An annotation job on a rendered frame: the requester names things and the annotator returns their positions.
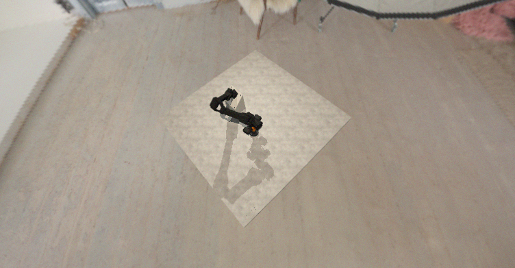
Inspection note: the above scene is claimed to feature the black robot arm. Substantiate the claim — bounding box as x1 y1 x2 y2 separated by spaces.
210 88 263 130

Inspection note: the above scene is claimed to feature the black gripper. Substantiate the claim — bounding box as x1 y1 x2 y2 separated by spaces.
242 114 262 135

